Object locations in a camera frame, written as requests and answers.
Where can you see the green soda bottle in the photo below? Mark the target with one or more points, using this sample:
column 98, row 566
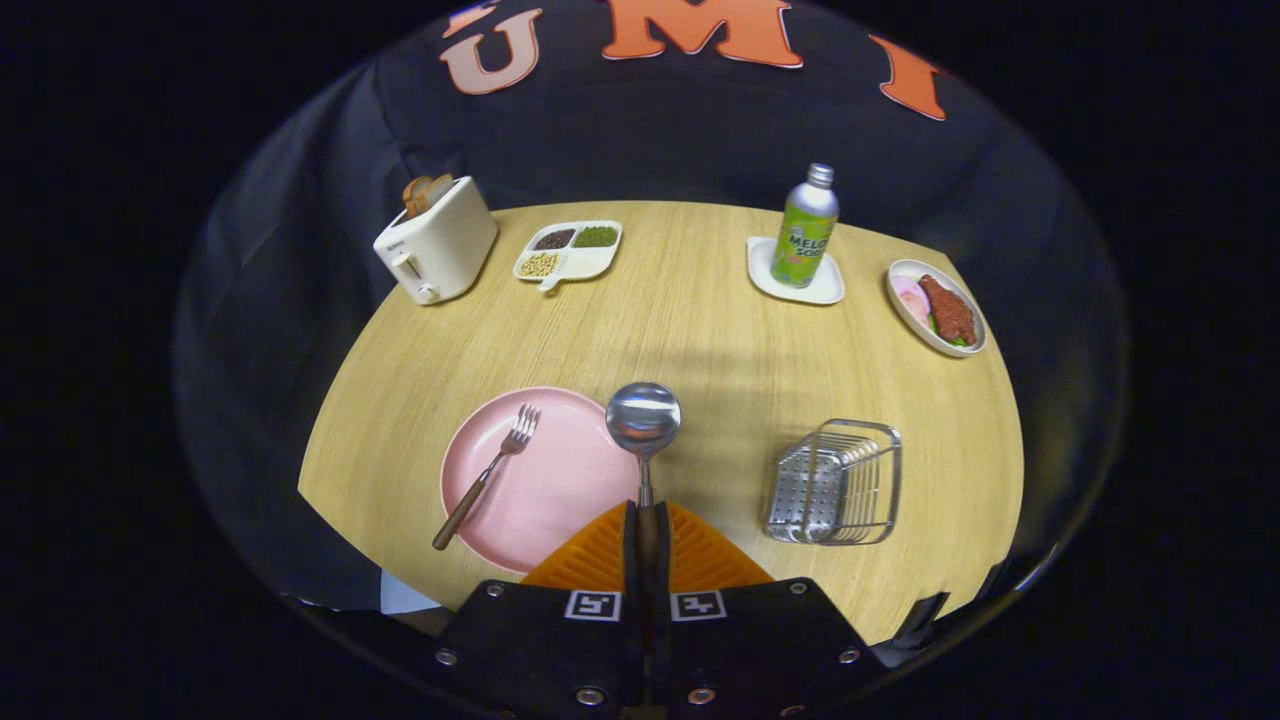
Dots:
column 805, row 240

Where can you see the divided white dish with beans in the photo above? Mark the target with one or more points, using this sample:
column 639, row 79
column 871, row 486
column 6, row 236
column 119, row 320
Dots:
column 590, row 262

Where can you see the white square coaster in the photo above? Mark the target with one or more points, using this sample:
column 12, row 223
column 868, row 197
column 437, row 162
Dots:
column 825, row 290

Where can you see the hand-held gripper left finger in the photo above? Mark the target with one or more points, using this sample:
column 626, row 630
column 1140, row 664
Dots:
column 550, row 655

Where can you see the toasted bread slices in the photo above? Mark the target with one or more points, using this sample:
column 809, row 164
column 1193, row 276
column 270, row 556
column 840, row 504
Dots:
column 425, row 193

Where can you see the white toaster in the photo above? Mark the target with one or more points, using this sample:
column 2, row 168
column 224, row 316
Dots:
column 445, row 250

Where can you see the pink round plate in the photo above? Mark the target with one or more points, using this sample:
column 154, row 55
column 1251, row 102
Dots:
column 560, row 490

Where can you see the white oval plate of food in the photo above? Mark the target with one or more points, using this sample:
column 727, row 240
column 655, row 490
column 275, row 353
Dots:
column 945, row 310

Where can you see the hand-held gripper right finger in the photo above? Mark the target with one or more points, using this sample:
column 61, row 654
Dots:
column 750, row 655

